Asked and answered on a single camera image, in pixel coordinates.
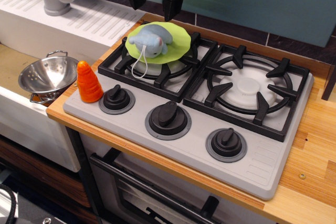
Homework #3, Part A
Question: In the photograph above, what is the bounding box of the dark wooden post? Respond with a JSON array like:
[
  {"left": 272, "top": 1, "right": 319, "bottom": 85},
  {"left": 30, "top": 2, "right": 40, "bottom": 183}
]
[{"left": 321, "top": 62, "right": 335, "bottom": 101}]

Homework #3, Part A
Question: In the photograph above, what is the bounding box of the blue plush toy animal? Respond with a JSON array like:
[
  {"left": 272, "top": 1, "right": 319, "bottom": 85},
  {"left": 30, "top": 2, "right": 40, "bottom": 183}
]
[{"left": 128, "top": 24, "right": 173, "bottom": 58}]

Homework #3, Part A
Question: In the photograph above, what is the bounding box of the black right burner grate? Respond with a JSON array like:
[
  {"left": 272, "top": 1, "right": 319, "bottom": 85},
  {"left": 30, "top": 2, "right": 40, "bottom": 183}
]
[{"left": 183, "top": 44, "right": 313, "bottom": 142}]

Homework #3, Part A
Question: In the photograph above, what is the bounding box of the grey toy stove top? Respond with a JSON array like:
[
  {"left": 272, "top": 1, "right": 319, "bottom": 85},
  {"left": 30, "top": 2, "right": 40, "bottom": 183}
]
[{"left": 62, "top": 31, "right": 315, "bottom": 200}]

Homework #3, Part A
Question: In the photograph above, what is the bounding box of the orange plastic carrot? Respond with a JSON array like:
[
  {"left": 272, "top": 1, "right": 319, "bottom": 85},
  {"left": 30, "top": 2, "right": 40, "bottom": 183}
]
[{"left": 77, "top": 61, "right": 104, "bottom": 103}]

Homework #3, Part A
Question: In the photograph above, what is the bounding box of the black middle stove knob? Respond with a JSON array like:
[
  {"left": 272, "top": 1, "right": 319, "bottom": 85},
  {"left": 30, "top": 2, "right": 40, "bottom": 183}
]
[{"left": 145, "top": 101, "right": 192, "bottom": 141}]

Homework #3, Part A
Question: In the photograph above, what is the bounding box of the black left stove knob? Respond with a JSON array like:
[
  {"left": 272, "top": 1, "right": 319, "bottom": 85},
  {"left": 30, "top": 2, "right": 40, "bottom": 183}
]
[{"left": 99, "top": 84, "right": 135, "bottom": 115}]

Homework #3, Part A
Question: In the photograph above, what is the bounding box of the black stove knob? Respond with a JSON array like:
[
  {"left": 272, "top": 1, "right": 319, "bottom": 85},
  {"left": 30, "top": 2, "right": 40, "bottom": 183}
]
[
  {"left": 99, "top": 84, "right": 135, "bottom": 115},
  {"left": 145, "top": 101, "right": 192, "bottom": 141},
  {"left": 206, "top": 128, "right": 247, "bottom": 163}
]

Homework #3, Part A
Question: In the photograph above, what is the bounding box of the black left burner grate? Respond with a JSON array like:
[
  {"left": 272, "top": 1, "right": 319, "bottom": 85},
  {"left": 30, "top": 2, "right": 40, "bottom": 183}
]
[{"left": 98, "top": 32, "right": 218, "bottom": 102}]

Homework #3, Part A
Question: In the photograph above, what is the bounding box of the black burner grate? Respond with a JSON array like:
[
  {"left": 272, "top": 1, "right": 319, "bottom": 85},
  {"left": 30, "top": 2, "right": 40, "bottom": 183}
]
[
  {"left": 98, "top": 32, "right": 218, "bottom": 102},
  {"left": 183, "top": 44, "right": 313, "bottom": 142}
]

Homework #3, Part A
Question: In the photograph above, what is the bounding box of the toy oven door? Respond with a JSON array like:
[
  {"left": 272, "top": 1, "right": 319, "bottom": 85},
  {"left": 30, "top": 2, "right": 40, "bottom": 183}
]
[{"left": 87, "top": 148, "right": 271, "bottom": 223}]

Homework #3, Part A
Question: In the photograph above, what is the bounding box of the steel colander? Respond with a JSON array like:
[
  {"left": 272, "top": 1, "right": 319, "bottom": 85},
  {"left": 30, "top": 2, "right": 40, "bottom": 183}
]
[{"left": 18, "top": 50, "right": 79, "bottom": 104}]

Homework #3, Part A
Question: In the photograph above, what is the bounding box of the black braided cable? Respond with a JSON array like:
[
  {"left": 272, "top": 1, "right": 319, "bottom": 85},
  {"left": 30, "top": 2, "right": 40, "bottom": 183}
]
[{"left": 0, "top": 183, "right": 17, "bottom": 224}]

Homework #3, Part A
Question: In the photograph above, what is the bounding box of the black right stove knob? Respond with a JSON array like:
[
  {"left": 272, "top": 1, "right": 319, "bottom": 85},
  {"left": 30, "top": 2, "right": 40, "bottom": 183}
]
[{"left": 206, "top": 128, "right": 247, "bottom": 163}]

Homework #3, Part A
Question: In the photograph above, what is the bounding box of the black oven door handle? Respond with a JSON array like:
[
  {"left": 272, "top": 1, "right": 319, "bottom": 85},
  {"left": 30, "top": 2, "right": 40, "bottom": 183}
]
[{"left": 89, "top": 154, "right": 219, "bottom": 223}]

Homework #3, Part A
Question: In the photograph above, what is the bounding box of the white toy sink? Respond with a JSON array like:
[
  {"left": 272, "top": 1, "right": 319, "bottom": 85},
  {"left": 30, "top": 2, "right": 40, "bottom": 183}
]
[{"left": 1, "top": 0, "right": 144, "bottom": 172}]

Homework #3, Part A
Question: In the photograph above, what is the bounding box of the green round cloth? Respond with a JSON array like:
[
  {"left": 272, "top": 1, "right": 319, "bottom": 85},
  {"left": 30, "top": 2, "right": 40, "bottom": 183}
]
[{"left": 125, "top": 22, "right": 191, "bottom": 64}]

